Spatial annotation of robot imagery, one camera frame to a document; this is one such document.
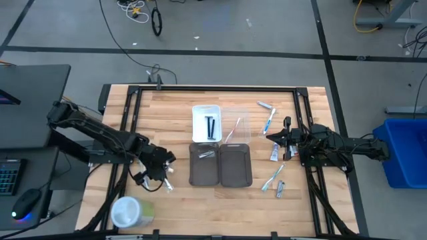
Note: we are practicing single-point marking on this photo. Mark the black aluminium table frame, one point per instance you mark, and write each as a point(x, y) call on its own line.
point(213, 88)

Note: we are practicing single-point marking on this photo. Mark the grey translucent plastic bin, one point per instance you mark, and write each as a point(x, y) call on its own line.
point(203, 173)
point(235, 166)

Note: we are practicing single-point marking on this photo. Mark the green toothbrush in clear pack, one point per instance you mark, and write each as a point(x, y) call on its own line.
point(273, 177)

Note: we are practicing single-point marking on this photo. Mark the black desk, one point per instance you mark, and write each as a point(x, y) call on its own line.
point(33, 110)

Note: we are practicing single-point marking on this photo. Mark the black keyboard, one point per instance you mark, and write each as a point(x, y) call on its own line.
point(8, 176)

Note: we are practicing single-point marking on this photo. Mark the black computer mouse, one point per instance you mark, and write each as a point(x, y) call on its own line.
point(26, 203)

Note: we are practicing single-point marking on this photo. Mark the black table clamp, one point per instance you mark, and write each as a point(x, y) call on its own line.
point(156, 81)

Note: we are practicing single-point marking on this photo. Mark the green white wipes canister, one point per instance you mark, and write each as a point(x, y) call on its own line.
point(131, 212)

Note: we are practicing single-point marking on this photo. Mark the grey metal desk foot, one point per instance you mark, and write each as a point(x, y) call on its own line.
point(390, 22)

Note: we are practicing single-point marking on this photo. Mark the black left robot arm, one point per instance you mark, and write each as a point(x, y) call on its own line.
point(100, 131)

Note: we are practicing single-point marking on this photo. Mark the dark laptop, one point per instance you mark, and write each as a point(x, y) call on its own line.
point(8, 96)

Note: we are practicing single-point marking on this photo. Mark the white plastic bin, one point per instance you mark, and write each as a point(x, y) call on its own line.
point(200, 123)

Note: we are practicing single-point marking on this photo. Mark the red toothbrush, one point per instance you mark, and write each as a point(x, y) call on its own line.
point(232, 130)

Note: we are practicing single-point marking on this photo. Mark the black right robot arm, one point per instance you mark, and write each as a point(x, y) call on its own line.
point(360, 146)

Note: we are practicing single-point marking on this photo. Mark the nail clipper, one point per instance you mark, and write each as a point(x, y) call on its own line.
point(280, 188)
point(207, 154)

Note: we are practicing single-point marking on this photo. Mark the blue toothbrush in clear pack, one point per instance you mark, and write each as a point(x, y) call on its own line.
point(268, 121)

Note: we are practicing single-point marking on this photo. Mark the white toothpaste tube red end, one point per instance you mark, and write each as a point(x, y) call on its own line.
point(293, 151)

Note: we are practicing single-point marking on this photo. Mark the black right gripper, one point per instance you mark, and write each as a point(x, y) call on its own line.
point(292, 138)

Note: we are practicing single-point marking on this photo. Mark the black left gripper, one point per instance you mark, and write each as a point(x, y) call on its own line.
point(156, 160)

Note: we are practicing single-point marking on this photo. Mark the blue plastic tote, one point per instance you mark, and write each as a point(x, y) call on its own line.
point(403, 153)

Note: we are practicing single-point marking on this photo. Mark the purple white toothpaste tube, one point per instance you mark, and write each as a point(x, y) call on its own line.
point(274, 152)

